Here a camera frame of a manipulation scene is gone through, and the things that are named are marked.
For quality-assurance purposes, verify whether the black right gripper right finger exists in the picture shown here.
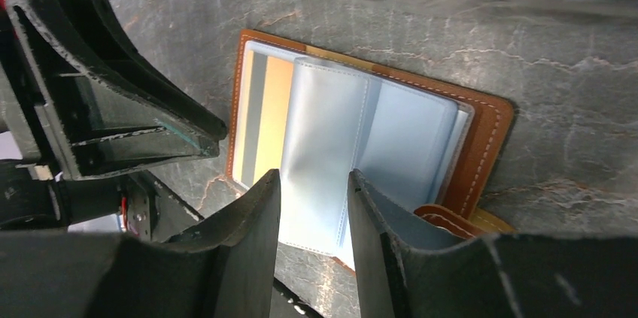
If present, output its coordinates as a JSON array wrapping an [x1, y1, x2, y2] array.
[[348, 170, 637, 317]]

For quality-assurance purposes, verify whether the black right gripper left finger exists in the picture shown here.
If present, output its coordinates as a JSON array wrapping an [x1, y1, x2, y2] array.
[[1, 169, 281, 317]]

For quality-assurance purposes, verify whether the brown leather card holder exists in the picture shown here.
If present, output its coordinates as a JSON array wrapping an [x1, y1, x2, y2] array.
[[226, 29, 514, 269]]

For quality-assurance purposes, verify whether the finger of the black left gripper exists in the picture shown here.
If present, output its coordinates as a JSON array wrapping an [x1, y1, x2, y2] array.
[[5, 0, 227, 180]]

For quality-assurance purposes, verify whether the gold credit card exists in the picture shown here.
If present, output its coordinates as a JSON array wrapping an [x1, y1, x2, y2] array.
[[232, 50, 293, 187]]

